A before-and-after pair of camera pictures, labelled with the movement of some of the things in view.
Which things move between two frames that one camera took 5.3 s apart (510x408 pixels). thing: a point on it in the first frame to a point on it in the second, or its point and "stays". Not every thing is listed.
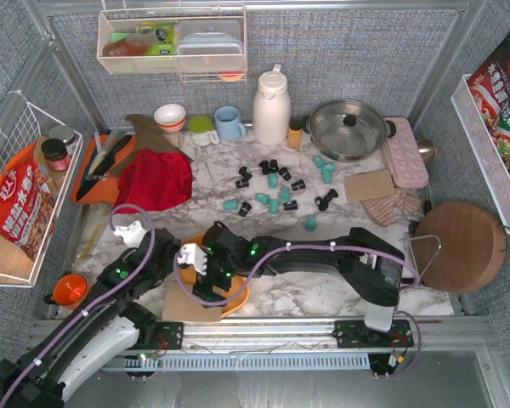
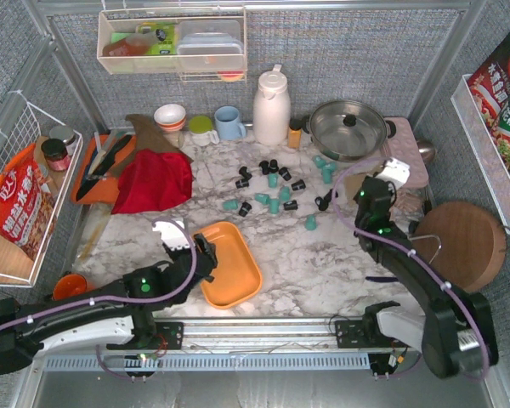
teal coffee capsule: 230,205 stays
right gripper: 212,269 to 366,187
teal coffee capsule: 285,193 stays
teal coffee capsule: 273,178 stays
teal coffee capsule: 310,224 stays
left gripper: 162,245 to 202,253
